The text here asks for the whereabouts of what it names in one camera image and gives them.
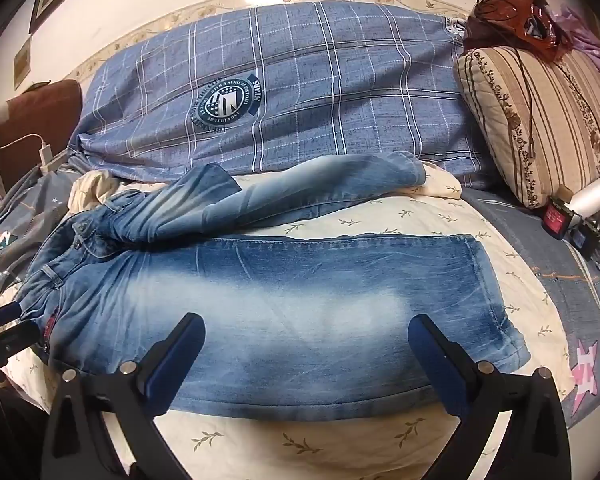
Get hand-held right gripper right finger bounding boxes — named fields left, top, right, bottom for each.
left=408, top=314, right=572, bottom=480

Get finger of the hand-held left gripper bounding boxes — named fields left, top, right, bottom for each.
left=0, top=321, right=45, bottom=362
left=0, top=302, right=22, bottom=331

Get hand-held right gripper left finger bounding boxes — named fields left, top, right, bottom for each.
left=41, top=312, right=207, bottom=480

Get blue denim pants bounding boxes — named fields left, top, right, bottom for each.
left=17, top=152, right=531, bottom=421

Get grey star-print bedsheet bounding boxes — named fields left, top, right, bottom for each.
left=0, top=165, right=81, bottom=311

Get cream leaf-print quilt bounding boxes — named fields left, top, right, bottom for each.
left=0, top=162, right=576, bottom=480

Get grey patterned bedsheet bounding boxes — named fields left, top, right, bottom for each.
left=460, top=187, right=600, bottom=431

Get red and black box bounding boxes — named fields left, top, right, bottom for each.
left=541, top=199, right=577, bottom=237

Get brown cushion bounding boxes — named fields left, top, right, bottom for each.
left=0, top=79, right=83, bottom=201

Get clear plastic film roll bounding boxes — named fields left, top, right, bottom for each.
left=570, top=165, right=600, bottom=222

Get beige striped floral pillow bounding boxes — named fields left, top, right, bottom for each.
left=454, top=46, right=600, bottom=209

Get blue plaid duvet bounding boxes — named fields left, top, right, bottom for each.
left=67, top=0, right=496, bottom=191

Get purple cloth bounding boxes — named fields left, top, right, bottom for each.
left=555, top=5, right=600, bottom=81

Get red-brown plastic bag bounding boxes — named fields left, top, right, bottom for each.
left=462, top=0, right=568, bottom=53

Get white charging cable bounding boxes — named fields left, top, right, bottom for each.
left=0, top=132, right=46, bottom=153

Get small wall picture frame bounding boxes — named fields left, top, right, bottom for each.
left=12, top=35, right=34, bottom=86

